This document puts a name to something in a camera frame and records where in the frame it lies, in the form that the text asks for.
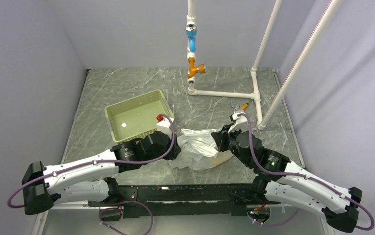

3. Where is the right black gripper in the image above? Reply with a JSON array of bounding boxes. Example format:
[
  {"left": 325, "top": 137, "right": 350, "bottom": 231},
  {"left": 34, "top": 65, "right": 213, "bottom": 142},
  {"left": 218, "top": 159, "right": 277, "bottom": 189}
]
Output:
[{"left": 211, "top": 123, "right": 252, "bottom": 167}]

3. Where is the white plastic bag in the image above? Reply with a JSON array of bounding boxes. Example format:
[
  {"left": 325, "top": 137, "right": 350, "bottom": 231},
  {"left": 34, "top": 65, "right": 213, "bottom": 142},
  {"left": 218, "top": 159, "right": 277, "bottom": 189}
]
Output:
[{"left": 168, "top": 129, "right": 233, "bottom": 171}]

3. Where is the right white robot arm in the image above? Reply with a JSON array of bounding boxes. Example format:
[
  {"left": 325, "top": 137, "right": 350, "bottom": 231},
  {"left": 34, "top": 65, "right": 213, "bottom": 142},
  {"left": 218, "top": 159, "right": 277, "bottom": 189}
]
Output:
[{"left": 211, "top": 129, "right": 362, "bottom": 233}]

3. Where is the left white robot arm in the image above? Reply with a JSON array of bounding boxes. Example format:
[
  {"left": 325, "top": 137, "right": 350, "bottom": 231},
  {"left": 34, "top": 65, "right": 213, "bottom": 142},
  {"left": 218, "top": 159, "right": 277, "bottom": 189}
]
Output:
[{"left": 22, "top": 131, "right": 181, "bottom": 215}]

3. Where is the silver orange wrench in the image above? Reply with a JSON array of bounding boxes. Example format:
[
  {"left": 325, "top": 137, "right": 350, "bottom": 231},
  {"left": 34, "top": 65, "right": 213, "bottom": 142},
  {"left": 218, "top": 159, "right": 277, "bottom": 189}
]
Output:
[{"left": 231, "top": 101, "right": 250, "bottom": 110}]

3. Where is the pale green plastic basket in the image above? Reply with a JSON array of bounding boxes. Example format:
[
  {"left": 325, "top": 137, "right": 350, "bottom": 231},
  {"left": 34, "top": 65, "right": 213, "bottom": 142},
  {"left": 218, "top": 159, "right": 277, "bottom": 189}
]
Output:
[{"left": 104, "top": 90, "right": 174, "bottom": 143}]

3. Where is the orange pipe valve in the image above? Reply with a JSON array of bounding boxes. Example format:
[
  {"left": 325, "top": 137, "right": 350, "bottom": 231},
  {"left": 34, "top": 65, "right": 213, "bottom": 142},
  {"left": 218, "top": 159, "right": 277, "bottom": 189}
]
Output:
[{"left": 187, "top": 57, "right": 206, "bottom": 79}]

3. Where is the blue pipe valve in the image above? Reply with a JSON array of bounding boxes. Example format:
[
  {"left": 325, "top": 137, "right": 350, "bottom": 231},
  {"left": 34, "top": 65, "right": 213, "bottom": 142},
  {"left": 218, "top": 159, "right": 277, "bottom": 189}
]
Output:
[{"left": 185, "top": 22, "right": 197, "bottom": 52}]

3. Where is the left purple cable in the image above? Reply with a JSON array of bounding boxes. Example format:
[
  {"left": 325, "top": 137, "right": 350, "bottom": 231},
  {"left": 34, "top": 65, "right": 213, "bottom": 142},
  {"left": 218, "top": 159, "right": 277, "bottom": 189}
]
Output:
[{"left": 7, "top": 113, "right": 177, "bottom": 209}]

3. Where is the purple cable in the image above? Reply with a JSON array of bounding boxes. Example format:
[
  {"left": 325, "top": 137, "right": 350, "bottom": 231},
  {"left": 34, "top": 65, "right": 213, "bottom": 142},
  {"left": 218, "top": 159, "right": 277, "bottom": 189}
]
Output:
[
  {"left": 7, "top": 113, "right": 177, "bottom": 209},
  {"left": 236, "top": 113, "right": 375, "bottom": 232}
]

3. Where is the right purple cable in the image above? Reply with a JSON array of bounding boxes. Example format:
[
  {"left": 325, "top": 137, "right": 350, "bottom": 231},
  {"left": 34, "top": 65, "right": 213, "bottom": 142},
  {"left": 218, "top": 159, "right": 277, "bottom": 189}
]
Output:
[{"left": 236, "top": 113, "right": 375, "bottom": 232}]

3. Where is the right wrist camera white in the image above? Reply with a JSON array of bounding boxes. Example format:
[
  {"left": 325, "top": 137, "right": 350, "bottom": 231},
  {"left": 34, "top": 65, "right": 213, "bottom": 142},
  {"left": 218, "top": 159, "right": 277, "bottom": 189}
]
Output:
[{"left": 228, "top": 110, "right": 249, "bottom": 134}]

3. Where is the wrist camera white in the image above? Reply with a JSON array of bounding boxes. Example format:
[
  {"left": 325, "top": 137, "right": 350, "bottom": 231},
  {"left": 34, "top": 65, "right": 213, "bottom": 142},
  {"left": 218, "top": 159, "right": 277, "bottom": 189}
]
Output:
[
  {"left": 228, "top": 110, "right": 249, "bottom": 134},
  {"left": 156, "top": 115, "right": 174, "bottom": 138}
]

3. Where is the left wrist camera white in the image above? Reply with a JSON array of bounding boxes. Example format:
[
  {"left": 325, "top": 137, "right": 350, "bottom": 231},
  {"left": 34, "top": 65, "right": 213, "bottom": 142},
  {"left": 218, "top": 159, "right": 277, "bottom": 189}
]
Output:
[{"left": 156, "top": 115, "right": 174, "bottom": 138}]

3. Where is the white pvc pipe frame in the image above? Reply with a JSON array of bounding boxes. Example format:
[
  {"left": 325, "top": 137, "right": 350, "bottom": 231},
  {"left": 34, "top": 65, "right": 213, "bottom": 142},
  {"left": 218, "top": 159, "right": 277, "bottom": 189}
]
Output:
[{"left": 186, "top": 0, "right": 343, "bottom": 131}]

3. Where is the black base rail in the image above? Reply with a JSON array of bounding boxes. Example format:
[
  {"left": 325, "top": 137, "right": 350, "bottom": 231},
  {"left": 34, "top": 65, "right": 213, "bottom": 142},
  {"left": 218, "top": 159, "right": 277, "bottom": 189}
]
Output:
[{"left": 88, "top": 184, "right": 265, "bottom": 218}]

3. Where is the aluminium frame rail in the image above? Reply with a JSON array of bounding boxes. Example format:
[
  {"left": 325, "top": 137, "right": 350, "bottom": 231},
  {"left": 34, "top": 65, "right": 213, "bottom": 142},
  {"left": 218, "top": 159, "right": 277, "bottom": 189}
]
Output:
[{"left": 50, "top": 201, "right": 92, "bottom": 210}]

